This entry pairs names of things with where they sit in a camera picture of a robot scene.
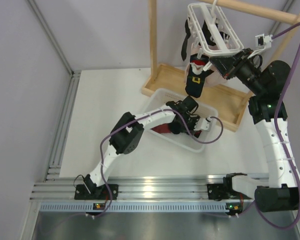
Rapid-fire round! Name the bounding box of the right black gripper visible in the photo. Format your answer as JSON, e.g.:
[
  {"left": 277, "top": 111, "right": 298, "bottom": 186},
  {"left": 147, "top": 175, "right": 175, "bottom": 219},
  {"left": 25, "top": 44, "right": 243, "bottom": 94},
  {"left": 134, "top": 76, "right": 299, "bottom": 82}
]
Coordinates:
[{"left": 209, "top": 48, "right": 265, "bottom": 96}]

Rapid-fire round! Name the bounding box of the navy santa sock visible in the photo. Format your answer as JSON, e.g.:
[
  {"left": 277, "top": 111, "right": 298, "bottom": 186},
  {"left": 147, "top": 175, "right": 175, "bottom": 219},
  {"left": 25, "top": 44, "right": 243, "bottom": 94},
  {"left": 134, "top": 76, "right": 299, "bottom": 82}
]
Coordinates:
[
  {"left": 185, "top": 54, "right": 213, "bottom": 98},
  {"left": 190, "top": 130, "right": 202, "bottom": 138}
]

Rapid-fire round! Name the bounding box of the white plastic clip hanger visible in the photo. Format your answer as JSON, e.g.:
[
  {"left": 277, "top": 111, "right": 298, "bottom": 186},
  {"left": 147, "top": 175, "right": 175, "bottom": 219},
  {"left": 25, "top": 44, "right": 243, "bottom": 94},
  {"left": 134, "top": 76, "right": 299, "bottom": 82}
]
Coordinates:
[{"left": 187, "top": 0, "right": 244, "bottom": 58}]

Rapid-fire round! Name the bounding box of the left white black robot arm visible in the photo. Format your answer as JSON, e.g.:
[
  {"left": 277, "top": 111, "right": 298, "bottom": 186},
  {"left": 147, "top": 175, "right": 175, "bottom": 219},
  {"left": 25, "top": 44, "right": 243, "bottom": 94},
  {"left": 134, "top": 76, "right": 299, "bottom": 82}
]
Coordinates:
[{"left": 74, "top": 96, "right": 200, "bottom": 200}]

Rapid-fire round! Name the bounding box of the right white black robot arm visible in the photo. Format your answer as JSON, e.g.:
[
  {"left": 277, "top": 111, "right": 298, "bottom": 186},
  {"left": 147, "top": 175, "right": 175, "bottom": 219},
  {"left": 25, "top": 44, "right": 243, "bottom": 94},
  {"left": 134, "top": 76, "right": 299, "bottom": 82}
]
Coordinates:
[{"left": 209, "top": 48, "right": 300, "bottom": 213}]

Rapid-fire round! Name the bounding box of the black sock on hanger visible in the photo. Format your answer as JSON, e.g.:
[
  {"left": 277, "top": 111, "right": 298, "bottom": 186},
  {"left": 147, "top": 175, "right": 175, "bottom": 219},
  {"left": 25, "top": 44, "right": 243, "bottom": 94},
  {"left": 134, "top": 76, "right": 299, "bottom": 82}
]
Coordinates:
[{"left": 181, "top": 20, "right": 191, "bottom": 62}]

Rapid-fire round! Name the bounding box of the maroon purple sock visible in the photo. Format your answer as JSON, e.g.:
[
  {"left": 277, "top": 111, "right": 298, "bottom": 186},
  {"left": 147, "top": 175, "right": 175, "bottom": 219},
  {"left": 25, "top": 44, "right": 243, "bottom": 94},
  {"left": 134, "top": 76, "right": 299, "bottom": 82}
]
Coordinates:
[{"left": 151, "top": 123, "right": 172, "bottom": 134}]

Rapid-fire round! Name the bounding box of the white plastic basket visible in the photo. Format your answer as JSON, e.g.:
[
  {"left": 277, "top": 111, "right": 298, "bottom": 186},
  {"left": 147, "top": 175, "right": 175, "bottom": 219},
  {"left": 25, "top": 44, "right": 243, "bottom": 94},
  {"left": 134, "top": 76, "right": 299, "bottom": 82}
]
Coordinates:
[{"left": 142, "top": 88, "right": 218, "bottom": 153}]

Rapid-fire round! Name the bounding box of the black white striped sock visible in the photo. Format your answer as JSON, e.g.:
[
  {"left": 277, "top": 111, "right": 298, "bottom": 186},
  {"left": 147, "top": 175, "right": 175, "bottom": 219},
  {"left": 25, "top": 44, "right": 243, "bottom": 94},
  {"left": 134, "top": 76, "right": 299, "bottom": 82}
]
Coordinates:
[{"left": 201, "top": 22, "right": 230, "bottom": 47}]

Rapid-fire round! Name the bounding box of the wooden drying rack stand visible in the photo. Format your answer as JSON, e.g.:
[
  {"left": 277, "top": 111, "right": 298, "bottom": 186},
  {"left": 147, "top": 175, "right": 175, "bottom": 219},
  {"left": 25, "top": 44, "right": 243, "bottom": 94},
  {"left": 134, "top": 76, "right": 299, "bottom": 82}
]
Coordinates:
[{"left": 141, "top": 0, "right": 300, "bottom": 132}]

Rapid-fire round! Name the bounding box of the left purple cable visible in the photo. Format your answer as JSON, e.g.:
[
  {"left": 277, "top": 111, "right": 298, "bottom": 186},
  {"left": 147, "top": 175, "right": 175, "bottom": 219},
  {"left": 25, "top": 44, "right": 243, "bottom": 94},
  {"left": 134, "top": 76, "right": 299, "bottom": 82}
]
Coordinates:
[{"left": 99, "top": 108, "right": 224, "bottom": 218}]

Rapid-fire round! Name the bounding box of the purple cable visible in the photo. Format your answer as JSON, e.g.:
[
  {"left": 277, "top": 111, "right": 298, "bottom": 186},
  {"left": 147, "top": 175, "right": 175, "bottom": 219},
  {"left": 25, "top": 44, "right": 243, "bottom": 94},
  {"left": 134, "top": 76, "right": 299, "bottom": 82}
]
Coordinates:
[
  {"left": 249, "top": 21, "right": 300, "bottom": 230},
  {"left": 99, "top": 108, "right": 224, "bottom": 218}
]

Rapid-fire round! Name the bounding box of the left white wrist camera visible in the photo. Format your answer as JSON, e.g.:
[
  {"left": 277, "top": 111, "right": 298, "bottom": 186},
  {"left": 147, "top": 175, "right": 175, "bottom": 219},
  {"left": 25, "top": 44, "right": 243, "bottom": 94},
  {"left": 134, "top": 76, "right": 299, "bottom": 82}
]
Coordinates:
[{"left": 193, "top": 116, "right": 213, "bottom": 132}]

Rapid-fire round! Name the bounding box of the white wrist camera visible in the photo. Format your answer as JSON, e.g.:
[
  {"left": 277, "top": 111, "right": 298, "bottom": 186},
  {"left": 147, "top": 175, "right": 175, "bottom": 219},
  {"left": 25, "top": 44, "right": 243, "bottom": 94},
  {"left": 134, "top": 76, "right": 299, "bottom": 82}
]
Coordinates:
[
  {"left": 193, "top": 116, "right": 213, "bottom": 132},
  {"left": 255, "top": 33, "right": 273, "bottom": 50}
]

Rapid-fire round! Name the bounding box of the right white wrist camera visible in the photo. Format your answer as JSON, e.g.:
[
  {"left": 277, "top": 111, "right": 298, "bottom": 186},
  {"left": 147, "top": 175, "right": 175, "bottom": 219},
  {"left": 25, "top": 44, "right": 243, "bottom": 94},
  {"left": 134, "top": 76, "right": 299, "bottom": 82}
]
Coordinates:
[{"left": 255, "top": 33, "right": 273, "bottom": 50}]

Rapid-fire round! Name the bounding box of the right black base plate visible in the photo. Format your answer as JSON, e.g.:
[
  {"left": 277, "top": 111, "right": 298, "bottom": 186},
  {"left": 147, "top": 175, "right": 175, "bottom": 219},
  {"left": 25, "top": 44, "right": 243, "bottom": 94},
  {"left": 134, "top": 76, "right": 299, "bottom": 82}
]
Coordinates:
[{"left": 206, "top": 183, "right": 237, "bottom": 201}]

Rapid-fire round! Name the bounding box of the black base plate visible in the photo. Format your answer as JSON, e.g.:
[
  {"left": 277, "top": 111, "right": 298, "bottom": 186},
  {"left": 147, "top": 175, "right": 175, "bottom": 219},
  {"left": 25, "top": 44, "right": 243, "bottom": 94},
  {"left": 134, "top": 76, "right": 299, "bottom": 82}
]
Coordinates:
[
  {"left": 74, "top": 183, "right": 119, "bottom": 201},
  {"left": 206, "top": 183, "right": 237, "bottom": 201}
]

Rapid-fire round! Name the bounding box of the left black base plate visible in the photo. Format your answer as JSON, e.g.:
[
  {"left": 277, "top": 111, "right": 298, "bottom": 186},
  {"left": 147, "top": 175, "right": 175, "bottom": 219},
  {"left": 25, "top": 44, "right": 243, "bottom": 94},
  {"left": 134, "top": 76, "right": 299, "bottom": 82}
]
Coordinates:
[{"left": 74, "top": 183, "right": 119, "bottom": 201}]

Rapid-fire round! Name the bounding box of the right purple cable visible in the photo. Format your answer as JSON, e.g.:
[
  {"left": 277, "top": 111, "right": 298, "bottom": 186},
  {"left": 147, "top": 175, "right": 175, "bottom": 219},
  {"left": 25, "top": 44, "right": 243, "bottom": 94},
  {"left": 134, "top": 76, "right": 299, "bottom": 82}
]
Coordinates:
[{"left": 249, "top": 21, "right": 300, "bottom": 230}]

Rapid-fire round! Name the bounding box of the aluminium corner frame profile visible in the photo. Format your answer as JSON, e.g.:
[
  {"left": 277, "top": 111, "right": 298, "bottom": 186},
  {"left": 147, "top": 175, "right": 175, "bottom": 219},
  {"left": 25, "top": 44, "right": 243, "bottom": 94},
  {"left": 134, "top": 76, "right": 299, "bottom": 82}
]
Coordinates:
[{"left": 26, "top": 0, "right": 81, "bottom": 181}]

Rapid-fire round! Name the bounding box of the aluminium mounting rail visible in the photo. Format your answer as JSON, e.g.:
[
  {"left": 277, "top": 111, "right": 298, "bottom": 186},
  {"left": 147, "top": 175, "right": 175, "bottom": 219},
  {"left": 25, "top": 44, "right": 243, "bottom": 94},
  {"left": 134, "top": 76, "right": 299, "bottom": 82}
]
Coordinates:
[{"left": 30, "top": 174, "right": 224, "bottom": 202}]

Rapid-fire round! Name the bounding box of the grey slotted cable duct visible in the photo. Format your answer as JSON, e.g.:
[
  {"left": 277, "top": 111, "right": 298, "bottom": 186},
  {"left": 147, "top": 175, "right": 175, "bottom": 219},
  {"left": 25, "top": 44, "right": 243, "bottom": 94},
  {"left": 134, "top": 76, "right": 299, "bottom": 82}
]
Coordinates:
[{"left": 39, "top": 201, "right": 242, "bottom": 213}]

